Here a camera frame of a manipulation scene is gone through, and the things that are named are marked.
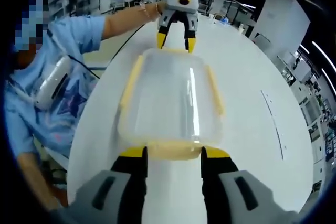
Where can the row of white office desks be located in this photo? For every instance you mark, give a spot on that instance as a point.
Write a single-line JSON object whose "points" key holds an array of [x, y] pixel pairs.
{"points": [[315, 129]]}

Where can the person in light blue shirt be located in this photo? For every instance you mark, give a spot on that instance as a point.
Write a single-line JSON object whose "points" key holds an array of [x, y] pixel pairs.
{"points": [[26, 119]]}

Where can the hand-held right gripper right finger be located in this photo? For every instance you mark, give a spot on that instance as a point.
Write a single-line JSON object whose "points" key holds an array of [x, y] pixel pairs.
{"points": [[244, 195]]}

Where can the white chest-worn device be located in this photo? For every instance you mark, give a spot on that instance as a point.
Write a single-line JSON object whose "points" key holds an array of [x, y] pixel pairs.
{"points": [[52, 82]]}

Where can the clear plastic container yellow rim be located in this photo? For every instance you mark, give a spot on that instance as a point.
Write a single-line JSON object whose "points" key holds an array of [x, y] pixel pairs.
{"points": [[157, 77]]}

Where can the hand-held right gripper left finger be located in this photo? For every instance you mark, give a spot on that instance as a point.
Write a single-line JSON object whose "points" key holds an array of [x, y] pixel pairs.
{"points": [[113, 195]]}

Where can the white square pillar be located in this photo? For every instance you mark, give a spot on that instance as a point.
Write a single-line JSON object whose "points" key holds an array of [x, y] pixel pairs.
{"points": [[283, 16]]}

